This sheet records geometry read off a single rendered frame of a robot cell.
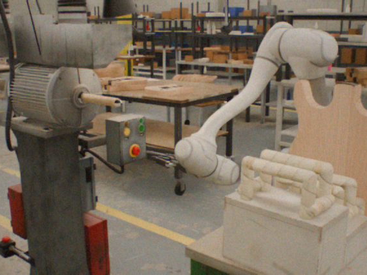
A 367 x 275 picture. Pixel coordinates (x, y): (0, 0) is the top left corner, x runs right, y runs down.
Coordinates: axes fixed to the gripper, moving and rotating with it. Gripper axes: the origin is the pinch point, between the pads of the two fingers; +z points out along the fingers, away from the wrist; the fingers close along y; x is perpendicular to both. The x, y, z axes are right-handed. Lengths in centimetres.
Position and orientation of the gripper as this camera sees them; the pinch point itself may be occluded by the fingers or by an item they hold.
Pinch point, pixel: (154, 156)
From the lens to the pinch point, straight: 192.7
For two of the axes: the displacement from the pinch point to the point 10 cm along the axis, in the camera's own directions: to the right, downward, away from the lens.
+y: 6.3, -1.9, 7.6
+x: -0.1, -9.7, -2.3
